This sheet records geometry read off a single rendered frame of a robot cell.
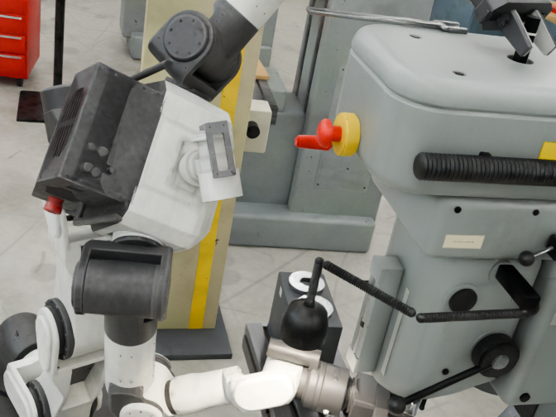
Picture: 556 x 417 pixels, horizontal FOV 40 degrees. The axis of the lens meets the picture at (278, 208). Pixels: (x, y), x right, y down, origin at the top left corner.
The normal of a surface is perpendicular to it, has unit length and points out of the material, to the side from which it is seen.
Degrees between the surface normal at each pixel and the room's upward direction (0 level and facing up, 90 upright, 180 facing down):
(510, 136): 90
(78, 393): 28
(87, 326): 81
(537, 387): 90
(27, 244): 0
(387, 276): 90
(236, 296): 0
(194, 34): 61
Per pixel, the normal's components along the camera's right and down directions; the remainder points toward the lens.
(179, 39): -0.30, -0.10
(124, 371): -0.03, 0.65
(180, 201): 0.58, -0.05
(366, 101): -0.96, -0.04
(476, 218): 0.22, 0.50
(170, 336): 0.17, -0.86
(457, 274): -0.06, 0.47
